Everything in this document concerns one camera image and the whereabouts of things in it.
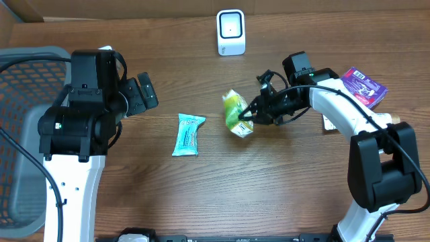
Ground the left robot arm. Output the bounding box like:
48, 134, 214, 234
38, 49, 159, 241

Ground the white tube with gold cap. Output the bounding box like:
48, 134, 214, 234
322, 113, 400, 131

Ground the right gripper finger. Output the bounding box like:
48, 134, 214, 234
238, 113, 265, 124
239, 95, 264, 116

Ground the grey plastic basket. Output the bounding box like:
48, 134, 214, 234
0, 46, 73, 239

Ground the white barcode scanner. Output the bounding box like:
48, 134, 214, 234
216, 9, 246, 56

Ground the green juice pouch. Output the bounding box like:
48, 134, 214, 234
222, 89, 253, 138

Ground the red purple snack packet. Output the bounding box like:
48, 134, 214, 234
341, 67, 388, 109

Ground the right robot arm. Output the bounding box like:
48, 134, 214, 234
239, 51, 429, 241

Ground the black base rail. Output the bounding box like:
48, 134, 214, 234
95, 227, 394, 242

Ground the teal snack packet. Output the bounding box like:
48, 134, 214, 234
172, 114, 206, 157

